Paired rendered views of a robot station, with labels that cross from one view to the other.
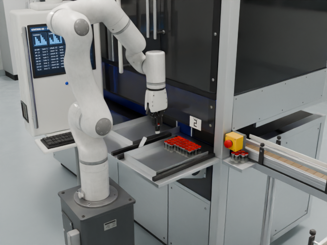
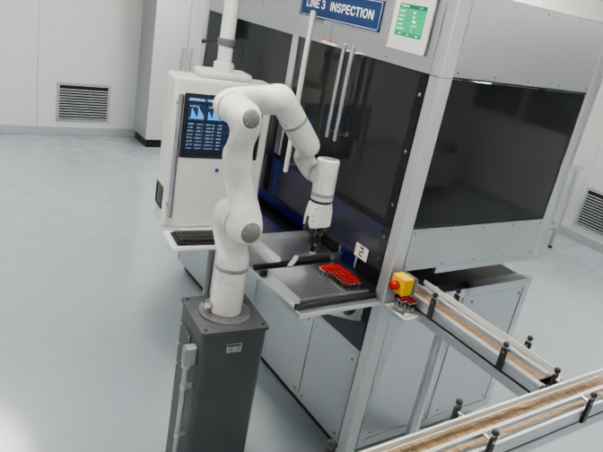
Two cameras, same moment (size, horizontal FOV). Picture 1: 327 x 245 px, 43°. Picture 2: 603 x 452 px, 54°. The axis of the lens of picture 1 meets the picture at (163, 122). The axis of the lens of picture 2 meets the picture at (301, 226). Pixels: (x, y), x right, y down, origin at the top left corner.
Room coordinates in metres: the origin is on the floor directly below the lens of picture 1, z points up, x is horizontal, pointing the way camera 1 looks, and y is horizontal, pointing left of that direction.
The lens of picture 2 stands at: (-0.37, -0.04, 1.99)
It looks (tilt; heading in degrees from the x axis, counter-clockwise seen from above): 21 degrees down; 4
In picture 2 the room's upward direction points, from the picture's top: 11 degrees clockwise
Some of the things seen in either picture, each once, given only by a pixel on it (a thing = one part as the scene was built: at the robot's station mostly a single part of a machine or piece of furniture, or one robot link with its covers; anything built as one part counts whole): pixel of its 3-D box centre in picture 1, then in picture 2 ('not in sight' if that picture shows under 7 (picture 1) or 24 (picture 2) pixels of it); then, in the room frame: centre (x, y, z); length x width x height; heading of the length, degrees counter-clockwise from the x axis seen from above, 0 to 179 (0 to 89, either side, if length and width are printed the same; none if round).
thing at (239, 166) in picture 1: (241, 162); (406, 311); (1.85, -0.39, 0.87); 0.14 x 0.13 x 0.02; 130
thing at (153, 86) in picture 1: (156, 84); (322, 196); (1.74, 0.03, 1.31); 0.09 x 0.08 x 0.03; 131
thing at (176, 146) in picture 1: (179, 148); (335, 279); (1.93, -0.08, 0.90); 0.18 x 0.02 x 0.05; 40
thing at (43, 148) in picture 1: (72, 136); (209, 236); (2.35, 0.57, 0.79); 0.45 x 0.28 x 0.03; 123
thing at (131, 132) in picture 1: (143, 129); (297, 246); (2.21, 0.12, 0.90); 0.34 x 0.26 x 0.04; 130
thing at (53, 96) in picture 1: (60, 67); (213, 149); (2.51, 0.65, 1.19); 0.50 x 0.19 x 0.78; 123
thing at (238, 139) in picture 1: (234, 141); (403, 283); (1.83, -0.35, 0.99); 0.08 x 0.07 x 0.07; 130
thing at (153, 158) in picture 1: (166, 154); (318, 282); (1.88, -0.01, 0.90); 0.34 x 0.26 x 0.04; 129
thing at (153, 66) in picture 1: (154, 66); (325, 175); (1.75, 0.04, 1.39); 0.09 x 0.08 x 0.13; 42
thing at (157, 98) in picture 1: (156, 98); (318, 212); (1.74, 0.03, 1.25); 0.10 x 0.08 x 0.11; 131
